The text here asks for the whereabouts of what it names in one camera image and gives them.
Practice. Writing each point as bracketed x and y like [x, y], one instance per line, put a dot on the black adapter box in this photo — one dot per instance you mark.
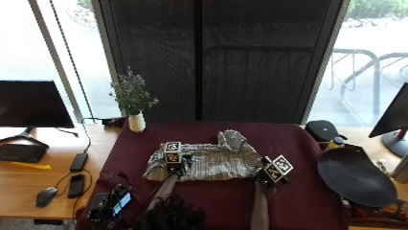
[110, 121]

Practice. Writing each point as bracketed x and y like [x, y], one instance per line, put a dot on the person's right hand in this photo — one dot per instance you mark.
[266, 179]

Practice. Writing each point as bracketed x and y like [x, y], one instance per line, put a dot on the metal bicycle rack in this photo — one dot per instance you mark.
[365, 80]

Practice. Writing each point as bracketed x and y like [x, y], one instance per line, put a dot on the person's left hand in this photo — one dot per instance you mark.
[176, 165]

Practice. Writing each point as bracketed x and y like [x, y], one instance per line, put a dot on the black pouch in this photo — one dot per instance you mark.
[323, 130]

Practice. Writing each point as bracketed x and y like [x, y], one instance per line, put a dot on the black power bank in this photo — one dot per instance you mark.
[78, 161]

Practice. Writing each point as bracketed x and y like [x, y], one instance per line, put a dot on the black computer monitor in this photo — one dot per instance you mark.
[29, 105]

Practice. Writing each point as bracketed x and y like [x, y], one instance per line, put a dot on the right glove marker cube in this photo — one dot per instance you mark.
[277, 168]

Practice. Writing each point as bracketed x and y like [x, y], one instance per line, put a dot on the left glove marker cube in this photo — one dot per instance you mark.
[171, 152]

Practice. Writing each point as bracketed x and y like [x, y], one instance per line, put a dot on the white vase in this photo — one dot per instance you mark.
[135, 122]

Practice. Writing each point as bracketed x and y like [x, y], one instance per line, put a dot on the dark red tablecloth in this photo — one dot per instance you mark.
[238, 198]

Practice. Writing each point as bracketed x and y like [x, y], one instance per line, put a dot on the striped grey shirt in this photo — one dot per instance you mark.
[212, 159]

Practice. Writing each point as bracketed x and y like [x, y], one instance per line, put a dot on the dark monitor with round stand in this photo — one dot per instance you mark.
[392, 124]

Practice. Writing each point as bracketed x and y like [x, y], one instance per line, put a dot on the glove marker cube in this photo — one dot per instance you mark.
[277, 168]
[171, 152]

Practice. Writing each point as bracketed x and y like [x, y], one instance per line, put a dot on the yellow capped bottle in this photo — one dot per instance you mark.
[335, 143]

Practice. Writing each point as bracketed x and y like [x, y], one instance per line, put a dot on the black device with lit screen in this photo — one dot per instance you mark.
[110, 202]

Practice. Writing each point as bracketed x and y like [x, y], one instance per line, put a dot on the black keyboard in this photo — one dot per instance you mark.
[21, 152]

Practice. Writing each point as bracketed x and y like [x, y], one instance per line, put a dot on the yellow flat object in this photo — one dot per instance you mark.
[32, 165]

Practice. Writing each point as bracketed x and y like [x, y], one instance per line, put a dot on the black oval tray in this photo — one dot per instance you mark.
[355, 179]

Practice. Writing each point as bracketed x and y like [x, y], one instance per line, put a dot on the grey computer mouse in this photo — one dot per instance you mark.
[45, 196]

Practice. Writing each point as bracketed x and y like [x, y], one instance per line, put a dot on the black smartphone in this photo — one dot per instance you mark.
[75, 186]

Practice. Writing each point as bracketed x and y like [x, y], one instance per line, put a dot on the bunch of small flowers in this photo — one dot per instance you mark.
[131, 92]

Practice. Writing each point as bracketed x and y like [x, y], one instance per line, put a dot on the black mesh window blind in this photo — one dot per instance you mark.
[220, 60]

